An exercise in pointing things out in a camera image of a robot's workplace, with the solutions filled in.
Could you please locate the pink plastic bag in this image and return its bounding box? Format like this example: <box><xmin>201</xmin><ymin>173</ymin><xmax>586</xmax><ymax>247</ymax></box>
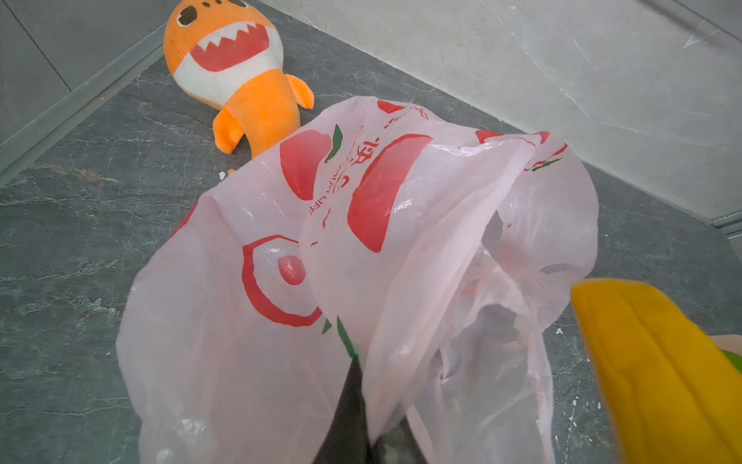
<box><xmin>116</xmin><ymin>97</ymin><xmax>599</xmax><ymax>463</ymax></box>

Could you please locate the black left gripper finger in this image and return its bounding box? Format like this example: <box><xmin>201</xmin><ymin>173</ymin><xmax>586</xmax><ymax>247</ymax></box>
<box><xmin>314</xmin><ymin>359</ymin><xmax>371</xmax><ymax>464</ymax></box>

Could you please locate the yellow fake banana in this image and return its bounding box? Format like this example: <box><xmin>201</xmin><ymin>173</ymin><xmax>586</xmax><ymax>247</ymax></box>
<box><xmin>571</xmin><ymin>278</ymin><xmax>741</xmax><ymax>463</ymax></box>

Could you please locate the green fake custard apple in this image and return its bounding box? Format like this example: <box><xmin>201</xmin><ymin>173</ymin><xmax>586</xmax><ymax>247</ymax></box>
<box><xmin>722</xmin><ymin>350</ymin><xmax>742</xmax><ymax>372</ymax></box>

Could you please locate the orange shark plush toy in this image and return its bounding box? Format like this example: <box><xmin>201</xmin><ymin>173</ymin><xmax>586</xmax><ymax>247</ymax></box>
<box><xmin>163</xmin><ymin>0</ymin><xmax>315</xmax><ymax>157</ymax></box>

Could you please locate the pink scalloped plastic bowl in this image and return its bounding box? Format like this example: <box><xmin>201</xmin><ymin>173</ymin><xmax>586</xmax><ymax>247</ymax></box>
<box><xmin>711</xmin><ymin>334</ymin><xmax>742</xmax><ymax>356</ymax></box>

